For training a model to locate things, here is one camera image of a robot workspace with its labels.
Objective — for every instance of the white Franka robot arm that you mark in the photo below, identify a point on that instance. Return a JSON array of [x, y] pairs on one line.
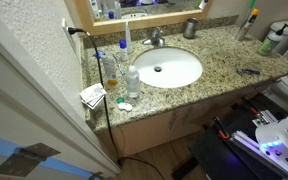
[[287, 140]]

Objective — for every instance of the white tube with orange cap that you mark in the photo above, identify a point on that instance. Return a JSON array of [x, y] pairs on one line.
[[110, 70]]

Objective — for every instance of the tall white tube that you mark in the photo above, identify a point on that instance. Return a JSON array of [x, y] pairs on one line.
[[128, 40]]

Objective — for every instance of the clear plastic bottle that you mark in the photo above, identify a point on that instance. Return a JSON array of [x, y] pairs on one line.
[[132, 82]]

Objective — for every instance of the contact lens case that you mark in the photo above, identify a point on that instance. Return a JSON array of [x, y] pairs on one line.
[[124, 106]]

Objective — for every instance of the blue toothbrush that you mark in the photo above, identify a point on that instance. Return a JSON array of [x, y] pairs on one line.
[[119, 65]]

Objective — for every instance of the white sink basin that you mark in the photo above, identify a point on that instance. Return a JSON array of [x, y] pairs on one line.
[[177, 70]]

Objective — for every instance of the wooden vanity cabinet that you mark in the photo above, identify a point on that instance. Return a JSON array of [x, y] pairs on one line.
[[150, 131]]

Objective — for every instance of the small bottle with blue cap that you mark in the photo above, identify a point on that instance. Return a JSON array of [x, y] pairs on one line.
[[123, 51]]

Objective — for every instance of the stack of paper cards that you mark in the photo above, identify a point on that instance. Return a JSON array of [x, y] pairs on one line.
[[92, 95]]

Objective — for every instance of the chrome faucet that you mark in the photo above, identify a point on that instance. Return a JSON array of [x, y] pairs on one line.
[[155, 38]]

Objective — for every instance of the wood framed mirror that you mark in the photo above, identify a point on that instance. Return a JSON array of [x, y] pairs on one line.
[[150, 23]]

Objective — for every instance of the metal cup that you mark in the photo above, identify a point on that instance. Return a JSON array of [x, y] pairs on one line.
[[190, 28]]

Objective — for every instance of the black clamp with orange grip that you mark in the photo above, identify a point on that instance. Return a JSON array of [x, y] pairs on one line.
[[252, 108], [222, 130]]

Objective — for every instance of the black robot cart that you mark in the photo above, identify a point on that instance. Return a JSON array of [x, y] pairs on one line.
[[217, 160]]

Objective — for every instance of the blue razor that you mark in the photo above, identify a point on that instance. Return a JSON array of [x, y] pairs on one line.
[[248, 71]]

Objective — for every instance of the spray can with orange cap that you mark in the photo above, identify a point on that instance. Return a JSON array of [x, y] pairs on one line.
[[245, 26]]

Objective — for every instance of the white door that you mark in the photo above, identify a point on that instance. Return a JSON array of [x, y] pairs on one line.
[[17, 100]]

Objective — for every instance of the green soap pump bottle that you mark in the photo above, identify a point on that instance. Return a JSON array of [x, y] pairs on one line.
[[269, 43]]

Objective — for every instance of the metal door hinge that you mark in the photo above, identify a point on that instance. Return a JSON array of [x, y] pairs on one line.
[[24, 160]]

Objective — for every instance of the white wall outlet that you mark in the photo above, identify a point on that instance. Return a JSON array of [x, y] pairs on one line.
[[65, 26]]

